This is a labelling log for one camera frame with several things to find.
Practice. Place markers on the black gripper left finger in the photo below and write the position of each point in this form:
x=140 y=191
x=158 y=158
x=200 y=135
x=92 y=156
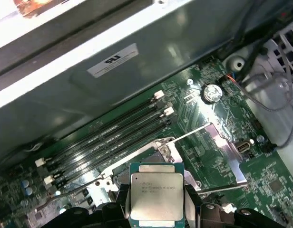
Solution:
x=110 y=216

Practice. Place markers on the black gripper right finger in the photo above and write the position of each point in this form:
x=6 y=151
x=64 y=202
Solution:
x=213 y=216

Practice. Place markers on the silver CPU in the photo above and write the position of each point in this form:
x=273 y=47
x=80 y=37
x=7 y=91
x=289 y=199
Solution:
x=156 y=190

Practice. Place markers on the metal CPU socket cover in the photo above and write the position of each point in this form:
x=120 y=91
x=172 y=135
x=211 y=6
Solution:
x=223 y=152

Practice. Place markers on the CPU socket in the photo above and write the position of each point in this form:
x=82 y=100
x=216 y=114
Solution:
x=169 y=152

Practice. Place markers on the green motherboard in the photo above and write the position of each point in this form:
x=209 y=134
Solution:
x=191 y=152

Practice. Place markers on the internal USB port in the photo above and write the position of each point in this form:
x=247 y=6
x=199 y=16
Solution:
x=242 y=146

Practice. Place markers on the blue-topped capacitor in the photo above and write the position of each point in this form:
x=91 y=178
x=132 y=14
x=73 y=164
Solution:
x=24 y=183
x=30 y=190

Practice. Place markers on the silver metal drive cage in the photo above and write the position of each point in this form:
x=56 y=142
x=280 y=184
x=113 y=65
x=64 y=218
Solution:
x=267 y=118

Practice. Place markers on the silver coin cell battery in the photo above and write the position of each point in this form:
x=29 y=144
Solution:
x=212 y=93

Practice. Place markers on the black PC case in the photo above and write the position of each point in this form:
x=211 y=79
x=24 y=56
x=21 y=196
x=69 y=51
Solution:
x=65 y=95

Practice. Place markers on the white case label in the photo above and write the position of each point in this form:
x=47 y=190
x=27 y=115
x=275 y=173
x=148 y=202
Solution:
x=113 y=60

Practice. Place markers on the brown base plate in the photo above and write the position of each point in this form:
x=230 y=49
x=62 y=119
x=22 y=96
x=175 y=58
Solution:
x=41 y=7

